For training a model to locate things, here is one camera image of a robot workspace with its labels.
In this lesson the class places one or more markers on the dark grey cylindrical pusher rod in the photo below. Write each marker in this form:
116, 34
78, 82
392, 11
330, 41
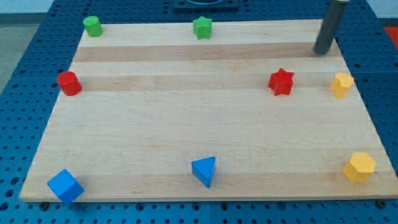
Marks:
330, 26

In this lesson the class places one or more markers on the yellow heart block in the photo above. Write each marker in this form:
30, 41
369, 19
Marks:
341, 85

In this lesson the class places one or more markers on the red star block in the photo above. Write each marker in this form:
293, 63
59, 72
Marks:
281, 82

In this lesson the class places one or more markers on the green star block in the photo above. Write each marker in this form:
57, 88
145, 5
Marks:
202, 27

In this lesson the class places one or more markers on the yellow hexagon block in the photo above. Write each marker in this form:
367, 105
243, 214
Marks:
359, 167

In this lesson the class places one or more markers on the blue triangle block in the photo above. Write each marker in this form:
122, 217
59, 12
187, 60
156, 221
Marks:
204, 169

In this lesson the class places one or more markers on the light wooden board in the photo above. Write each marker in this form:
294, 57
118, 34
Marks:
155, 98

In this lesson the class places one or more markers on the green cylinder block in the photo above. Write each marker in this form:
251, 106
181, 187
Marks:
92, 26

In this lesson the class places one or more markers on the red cylinder block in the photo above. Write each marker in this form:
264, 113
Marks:
69, 83

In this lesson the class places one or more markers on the blue cube block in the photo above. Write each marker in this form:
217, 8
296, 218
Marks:
65, 187

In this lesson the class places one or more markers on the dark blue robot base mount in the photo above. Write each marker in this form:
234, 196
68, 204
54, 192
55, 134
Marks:
179, 5

